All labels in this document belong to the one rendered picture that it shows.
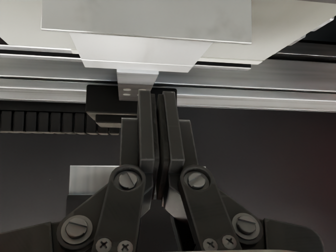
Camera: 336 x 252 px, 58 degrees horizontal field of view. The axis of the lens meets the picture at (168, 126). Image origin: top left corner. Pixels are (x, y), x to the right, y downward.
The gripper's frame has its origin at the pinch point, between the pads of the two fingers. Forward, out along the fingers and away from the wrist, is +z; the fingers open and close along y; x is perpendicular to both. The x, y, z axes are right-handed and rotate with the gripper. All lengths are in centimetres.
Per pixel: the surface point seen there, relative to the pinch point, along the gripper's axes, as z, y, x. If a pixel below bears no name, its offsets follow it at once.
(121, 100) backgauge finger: 21.7, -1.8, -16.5
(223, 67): 11.7, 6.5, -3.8
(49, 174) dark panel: 33, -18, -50
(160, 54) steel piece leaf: 9.6, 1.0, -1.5
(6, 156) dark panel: 36, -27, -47
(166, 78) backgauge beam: 28.5, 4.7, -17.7
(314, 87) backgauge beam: 28.4, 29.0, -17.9
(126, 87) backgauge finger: 16.2, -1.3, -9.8
